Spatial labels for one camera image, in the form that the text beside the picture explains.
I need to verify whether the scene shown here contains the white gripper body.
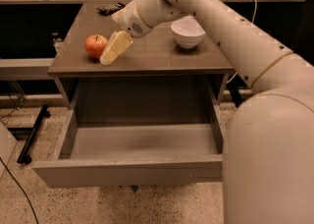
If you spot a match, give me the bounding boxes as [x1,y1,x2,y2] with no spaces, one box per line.
[111,0,152,38]

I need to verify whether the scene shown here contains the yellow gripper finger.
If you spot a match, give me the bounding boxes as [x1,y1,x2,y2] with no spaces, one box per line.
[100,30,132,66]

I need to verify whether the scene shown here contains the red apple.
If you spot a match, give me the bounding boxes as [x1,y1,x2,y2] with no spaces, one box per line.
[84,34,108,59]

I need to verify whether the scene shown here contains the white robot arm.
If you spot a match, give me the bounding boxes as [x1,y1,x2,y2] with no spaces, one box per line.
[100,0,314,224]

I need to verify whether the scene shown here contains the grey drawer cabinet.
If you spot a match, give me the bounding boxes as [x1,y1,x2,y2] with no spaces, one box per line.
[48,0,233,127]

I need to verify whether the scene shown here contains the open grey top drawer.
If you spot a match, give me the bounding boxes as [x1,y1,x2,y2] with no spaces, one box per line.
[33,104,225,188]

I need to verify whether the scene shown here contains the black calculator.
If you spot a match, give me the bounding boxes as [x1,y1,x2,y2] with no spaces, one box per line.
[97,3,126,16]

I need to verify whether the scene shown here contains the white ceramic bowl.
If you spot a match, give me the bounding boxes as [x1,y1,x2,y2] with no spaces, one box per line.
[171,18,206,49]

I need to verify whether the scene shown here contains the black table leg foot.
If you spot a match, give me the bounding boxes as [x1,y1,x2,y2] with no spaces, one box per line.
[17,104,50,164]

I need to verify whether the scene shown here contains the white hanging cable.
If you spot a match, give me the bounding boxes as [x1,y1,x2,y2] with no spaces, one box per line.
[226,0,258,84]

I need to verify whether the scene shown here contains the black floor cable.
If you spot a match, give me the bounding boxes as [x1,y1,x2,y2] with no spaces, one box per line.
[0,157,40,224]

